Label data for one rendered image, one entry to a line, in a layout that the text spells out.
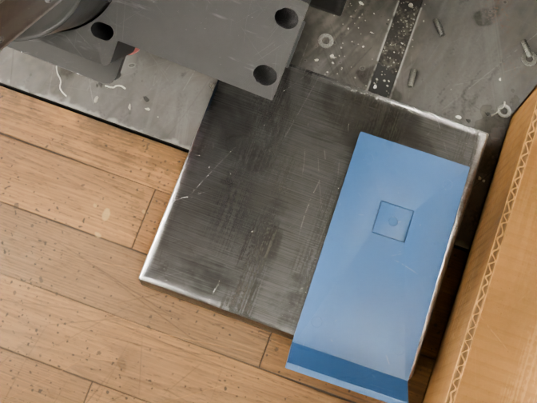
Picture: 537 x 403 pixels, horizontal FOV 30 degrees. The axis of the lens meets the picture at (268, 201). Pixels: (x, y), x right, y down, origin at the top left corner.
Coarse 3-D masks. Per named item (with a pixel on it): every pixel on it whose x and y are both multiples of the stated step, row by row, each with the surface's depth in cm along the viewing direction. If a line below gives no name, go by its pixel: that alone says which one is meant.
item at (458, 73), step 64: (384, 0) 66; (448, 0) 66; (512, 0) 67; (0, 64) 64; (128, 64) 64; (320, 64) 65; (384, 64) 65; (448, 64) 65; (512, 64) 65; (128, 128) 63; (192, 128) 63
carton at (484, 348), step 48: (528, 96) 61; (528, 144) 57; (528, 192) 63; (480, 240) 59; (528, 240) 62; (480, 288) 54; (528, 288) 61; (480, 336) 60; (528, 336) 60; (432, 384) 58; (480, 384) 60; (528, 384) 60
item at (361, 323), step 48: (384, 144) 61; (384, 192) 60; (432, 192) 60; (336, 240) 59; (384, 240) 60; (432, 240) 60; (336, 288) 59; (384, 288) 59; (432, 288) 59; (336, 336) 58; (384, 336) 58; (336, 384) 55; (384, 384) 56
